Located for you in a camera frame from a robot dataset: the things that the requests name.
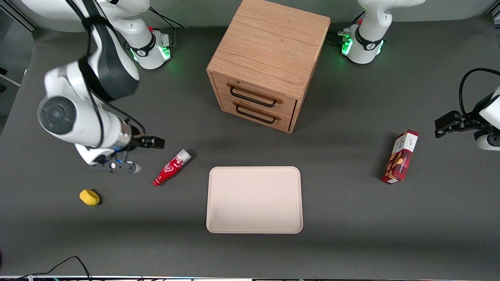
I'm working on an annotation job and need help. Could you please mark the beige rectangular tray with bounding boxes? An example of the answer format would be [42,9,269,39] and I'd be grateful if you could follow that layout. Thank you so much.
[206,166,304,234]

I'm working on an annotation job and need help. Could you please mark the yellow sponge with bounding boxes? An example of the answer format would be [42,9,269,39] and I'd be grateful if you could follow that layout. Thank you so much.
[79,189,100,206]

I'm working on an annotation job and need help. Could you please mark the black base cables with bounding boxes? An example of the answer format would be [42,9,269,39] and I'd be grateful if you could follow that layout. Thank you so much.
[149,5,185,31]
[327,11,364,44]

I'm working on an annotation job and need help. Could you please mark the black right base cables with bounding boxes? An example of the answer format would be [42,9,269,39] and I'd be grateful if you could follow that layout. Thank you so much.
[149,5,185,31]

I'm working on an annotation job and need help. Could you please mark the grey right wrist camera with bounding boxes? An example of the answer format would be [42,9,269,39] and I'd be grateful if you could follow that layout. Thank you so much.
[96,159,141,174]

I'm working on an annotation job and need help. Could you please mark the wooden drawer cabinet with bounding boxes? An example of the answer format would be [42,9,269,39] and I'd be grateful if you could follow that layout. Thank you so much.
[206,0,331,134]

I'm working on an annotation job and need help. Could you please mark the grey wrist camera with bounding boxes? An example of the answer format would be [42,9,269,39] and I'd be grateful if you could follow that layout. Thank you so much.
[96,159,141,174]
[474,131,500,151]

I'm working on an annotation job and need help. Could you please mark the black left base cables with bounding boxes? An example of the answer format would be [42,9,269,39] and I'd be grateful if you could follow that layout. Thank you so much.
[327,11,364,44]

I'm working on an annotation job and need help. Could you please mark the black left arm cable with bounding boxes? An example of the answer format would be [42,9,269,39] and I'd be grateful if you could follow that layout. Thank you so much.
[459,68,500,117]

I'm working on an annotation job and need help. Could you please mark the red coke bottle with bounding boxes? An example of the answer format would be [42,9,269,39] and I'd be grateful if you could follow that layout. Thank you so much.
[153,149,192,187]

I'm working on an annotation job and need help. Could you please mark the red plaid cookie box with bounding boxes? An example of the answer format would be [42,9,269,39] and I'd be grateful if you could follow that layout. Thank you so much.
[382,130,419,185]

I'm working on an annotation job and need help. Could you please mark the wooden drawer front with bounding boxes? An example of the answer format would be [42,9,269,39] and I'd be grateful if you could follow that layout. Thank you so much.
[219,96,295,132]
[213,73,298,118]

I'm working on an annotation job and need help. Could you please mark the black drawer handle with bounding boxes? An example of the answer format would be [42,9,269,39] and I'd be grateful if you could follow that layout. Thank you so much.
[227,82,283,108]
[233,101,282,125]

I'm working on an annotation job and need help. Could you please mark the black floor cable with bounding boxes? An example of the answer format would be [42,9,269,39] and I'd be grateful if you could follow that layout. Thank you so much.
[0,256,93,281]

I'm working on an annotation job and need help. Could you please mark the aluminium frame rail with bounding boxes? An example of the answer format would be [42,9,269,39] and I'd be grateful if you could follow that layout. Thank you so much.
[0,0,40,32]

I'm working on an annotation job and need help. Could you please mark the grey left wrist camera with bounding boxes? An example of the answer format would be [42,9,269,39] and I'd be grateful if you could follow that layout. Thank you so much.
[474,131,500,151]

